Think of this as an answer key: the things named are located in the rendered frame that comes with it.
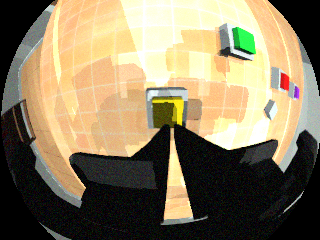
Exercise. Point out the purple button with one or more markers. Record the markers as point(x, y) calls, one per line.
point(293, 91)

